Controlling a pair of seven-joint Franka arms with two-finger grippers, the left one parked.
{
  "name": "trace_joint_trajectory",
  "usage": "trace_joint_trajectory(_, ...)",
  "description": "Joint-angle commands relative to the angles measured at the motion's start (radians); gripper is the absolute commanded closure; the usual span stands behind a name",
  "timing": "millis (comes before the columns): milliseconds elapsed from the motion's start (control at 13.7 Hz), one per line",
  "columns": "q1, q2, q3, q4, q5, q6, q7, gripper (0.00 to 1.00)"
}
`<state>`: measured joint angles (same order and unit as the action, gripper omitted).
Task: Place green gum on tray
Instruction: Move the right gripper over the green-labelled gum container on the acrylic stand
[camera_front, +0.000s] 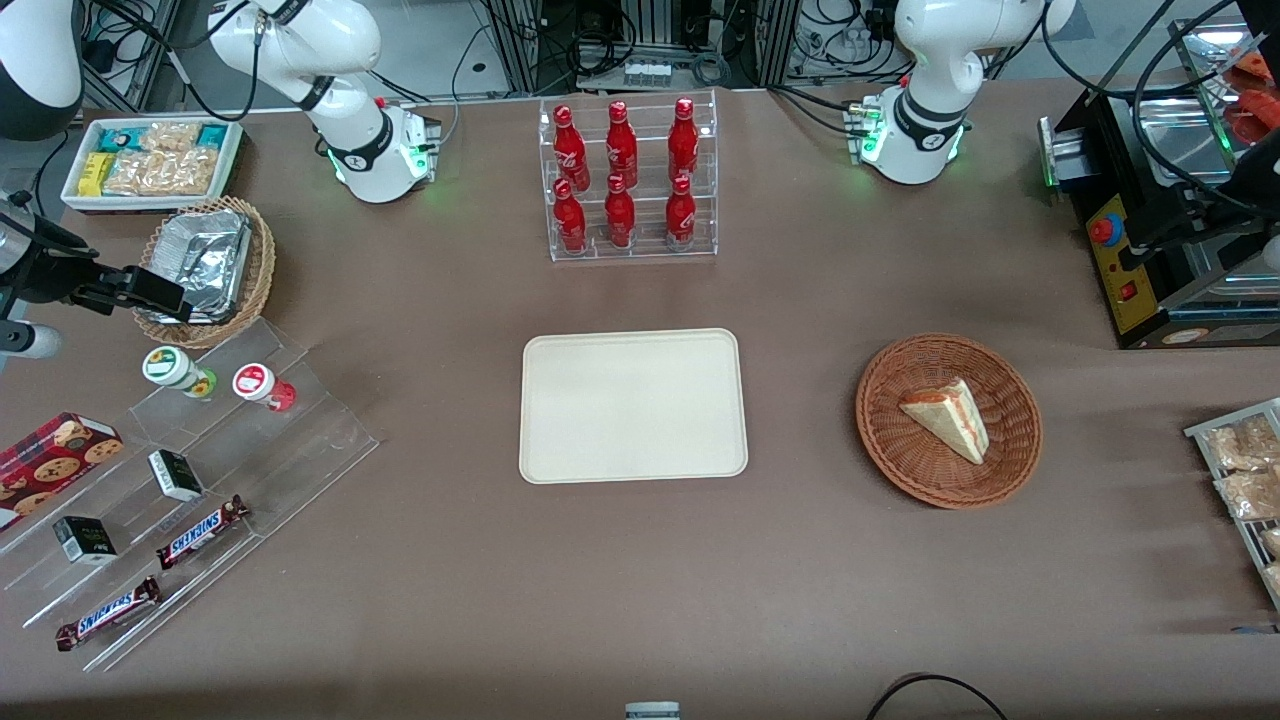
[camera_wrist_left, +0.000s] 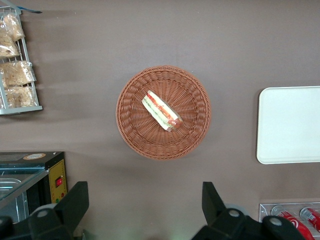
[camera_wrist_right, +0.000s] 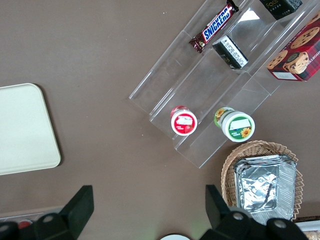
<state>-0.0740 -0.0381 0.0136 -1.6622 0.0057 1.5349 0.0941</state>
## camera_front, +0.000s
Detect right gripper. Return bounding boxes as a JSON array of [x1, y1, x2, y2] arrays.
[[0, 200, 191, 323]]

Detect green gum bottle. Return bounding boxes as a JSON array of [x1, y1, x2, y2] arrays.
[[142, 345, 218, 401]]

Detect aluminium foil tray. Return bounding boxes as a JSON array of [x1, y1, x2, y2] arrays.
[[137, 208, 252, 325]]

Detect red gum bottle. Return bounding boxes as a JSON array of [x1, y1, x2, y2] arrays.
[[232, 363, 298, 413]]

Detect metal food tray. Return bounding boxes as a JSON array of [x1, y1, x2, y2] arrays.
[[1168, 18, 1280, 151]]

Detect cream plastic tray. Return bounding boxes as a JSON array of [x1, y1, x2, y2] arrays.
[[518, 328, 749, 485]]

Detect black machine with red button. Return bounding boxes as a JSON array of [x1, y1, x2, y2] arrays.
[[1038, 88, 1280, 351]]

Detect clear cracker bag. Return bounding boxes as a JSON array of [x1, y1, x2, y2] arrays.
[[104, 148, 219, 197], [140, 121, 201, 153]]

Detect light wicker basket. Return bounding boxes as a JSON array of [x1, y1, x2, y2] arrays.
[[132, 196, 277, 350]]

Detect white snack bin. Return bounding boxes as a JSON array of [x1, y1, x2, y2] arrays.
[[61, 116, 245, 215]]

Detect red cookie box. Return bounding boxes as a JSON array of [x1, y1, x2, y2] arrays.
[[0, 412, 125, 533]]

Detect small black box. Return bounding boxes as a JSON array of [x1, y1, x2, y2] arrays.
[[52, 516, 118, 566], [148, 449, 205, 503]]

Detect clear snack bag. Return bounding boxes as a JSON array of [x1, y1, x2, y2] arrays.
[[1214, 470, 1280, 521], [1204, 415, 1280, 473]]

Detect clear acrylic stepped display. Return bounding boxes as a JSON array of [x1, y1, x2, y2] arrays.
[[0, 318, 381, 673]]

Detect Snickers chocolate bar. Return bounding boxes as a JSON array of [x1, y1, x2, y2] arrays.
[[55, 576, 163, 653], [155, 495, 251, 571]]

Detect wrapped triangle sandwich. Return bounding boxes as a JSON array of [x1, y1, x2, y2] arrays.
[[898, 377, 991, 466]]

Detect brown wicker basket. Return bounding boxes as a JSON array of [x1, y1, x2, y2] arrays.
[[855, 333, 1044, 511]]

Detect red cola bottle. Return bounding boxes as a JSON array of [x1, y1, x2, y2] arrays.
[[667, 97, 700, 183], [553, 104, 591, 193], [604, 174, 637, 249], [665, 175, 698, 246], [553, 178, 588, 253], [605, 100, 639, 189]]

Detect clear acrylic bottle rack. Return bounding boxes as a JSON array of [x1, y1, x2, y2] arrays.
[[538, 88, 719, 263]]

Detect metal wire tray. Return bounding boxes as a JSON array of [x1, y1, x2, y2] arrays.
[[1184, 398, 1280, 611]]

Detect aluminium frame rack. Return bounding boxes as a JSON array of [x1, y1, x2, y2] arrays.
[[478, 0, 803, 93]]

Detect black cable loop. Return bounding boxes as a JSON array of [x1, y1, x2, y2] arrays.
[[865, 675, 1011, 720]]

